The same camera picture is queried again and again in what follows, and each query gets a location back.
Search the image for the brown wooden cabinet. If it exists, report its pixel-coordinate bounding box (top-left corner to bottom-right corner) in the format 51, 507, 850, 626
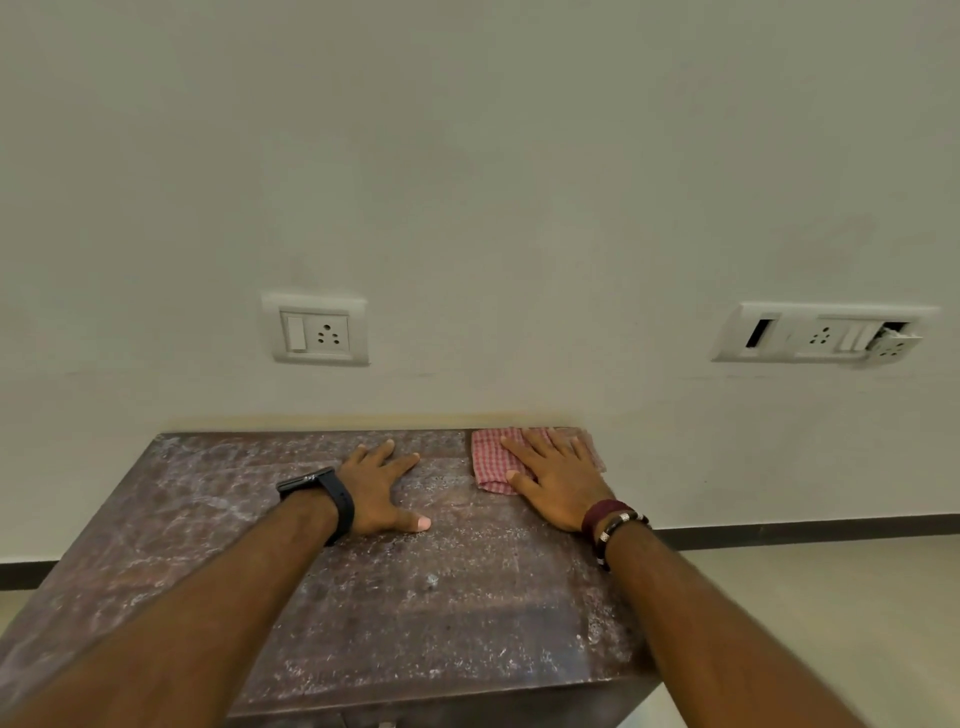
0, 428, 661, 728

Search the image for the person's left hand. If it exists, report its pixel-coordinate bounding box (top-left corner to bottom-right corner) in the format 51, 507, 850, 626
335, 439, 433, 538

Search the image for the person's right hand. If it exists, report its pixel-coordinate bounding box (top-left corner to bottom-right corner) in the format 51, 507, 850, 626
500, 427, 618, 534

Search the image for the black silver beaded bracelet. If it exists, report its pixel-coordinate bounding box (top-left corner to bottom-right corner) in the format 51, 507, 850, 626
592, 511, 651, 573

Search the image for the wide white switch socket panel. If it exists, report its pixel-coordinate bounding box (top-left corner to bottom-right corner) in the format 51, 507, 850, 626
710, 302, 941, 369

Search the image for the black smartwatch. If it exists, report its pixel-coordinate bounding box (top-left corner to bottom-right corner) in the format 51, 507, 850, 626
275, 466, 356, 547

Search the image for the red checked cleaning cloth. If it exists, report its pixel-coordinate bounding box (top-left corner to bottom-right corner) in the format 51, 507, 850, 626
470, 427, 607, 496

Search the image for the person's right forearm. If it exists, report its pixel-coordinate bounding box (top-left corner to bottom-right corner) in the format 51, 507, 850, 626
603, 521, 868, 728

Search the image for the maroon thread wristband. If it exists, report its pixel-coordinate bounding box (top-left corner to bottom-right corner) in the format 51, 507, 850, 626
581, 499, 637, 538

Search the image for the small white switch socket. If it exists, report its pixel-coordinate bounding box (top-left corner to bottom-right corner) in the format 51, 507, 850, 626
260, 292, 370, 367

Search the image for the person's left forearm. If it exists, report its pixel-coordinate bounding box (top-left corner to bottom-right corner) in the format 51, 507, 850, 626
0, 491, 339, 728

